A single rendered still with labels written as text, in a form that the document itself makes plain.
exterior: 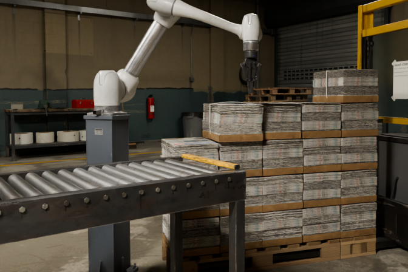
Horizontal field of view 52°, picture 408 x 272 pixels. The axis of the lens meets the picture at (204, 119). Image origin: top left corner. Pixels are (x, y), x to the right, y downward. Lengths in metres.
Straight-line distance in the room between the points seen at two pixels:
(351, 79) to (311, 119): 0.40
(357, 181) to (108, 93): 1.76
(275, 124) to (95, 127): 1.12
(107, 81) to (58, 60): 6.40
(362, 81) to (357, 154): 0.50
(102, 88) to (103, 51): 6.80
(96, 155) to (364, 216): 1.86
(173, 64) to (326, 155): 7.51
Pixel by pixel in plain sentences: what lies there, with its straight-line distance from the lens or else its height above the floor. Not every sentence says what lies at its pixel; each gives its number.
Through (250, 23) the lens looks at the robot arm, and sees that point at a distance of 2.41.
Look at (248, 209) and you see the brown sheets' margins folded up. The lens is 2.69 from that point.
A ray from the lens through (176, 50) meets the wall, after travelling 10.15.
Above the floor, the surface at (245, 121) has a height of 0.96.
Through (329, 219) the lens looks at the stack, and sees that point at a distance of 3.00.
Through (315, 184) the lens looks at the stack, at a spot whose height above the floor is 0.52.
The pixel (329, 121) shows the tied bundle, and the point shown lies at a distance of 2.88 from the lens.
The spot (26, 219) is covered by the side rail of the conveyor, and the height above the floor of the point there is 0.74.
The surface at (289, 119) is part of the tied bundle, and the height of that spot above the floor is 0.96.
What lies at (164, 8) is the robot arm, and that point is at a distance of 2.53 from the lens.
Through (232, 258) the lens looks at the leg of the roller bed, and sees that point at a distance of 1.84.
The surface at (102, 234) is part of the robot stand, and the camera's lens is 2.67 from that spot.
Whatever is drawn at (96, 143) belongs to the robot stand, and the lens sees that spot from 2.58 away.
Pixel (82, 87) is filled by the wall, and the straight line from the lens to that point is 9.13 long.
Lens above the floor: 1.11
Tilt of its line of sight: 3 degrees down
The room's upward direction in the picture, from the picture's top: straight up
